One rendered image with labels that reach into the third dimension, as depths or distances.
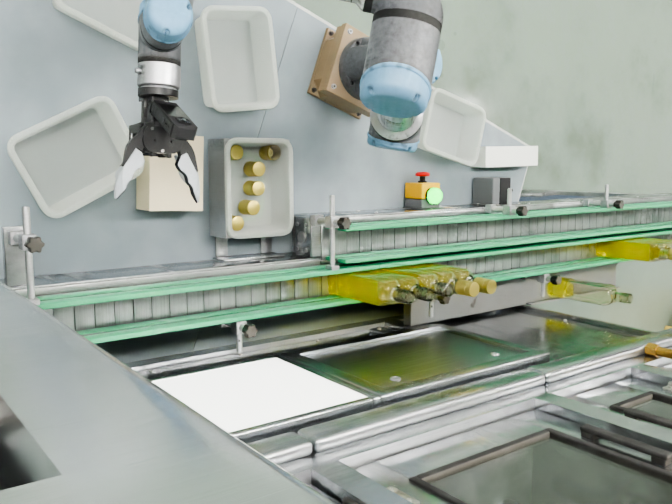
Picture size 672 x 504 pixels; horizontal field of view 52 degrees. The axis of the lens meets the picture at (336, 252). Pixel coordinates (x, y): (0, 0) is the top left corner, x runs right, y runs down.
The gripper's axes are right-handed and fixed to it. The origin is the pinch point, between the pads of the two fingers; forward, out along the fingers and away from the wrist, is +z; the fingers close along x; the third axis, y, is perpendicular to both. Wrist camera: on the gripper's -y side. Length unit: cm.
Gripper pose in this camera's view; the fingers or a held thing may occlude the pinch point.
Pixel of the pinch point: (159, 202)
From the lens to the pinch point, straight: 128.0
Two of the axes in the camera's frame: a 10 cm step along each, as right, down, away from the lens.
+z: -0.4, 10.0, 0.4
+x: -8.2, -0.1, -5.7
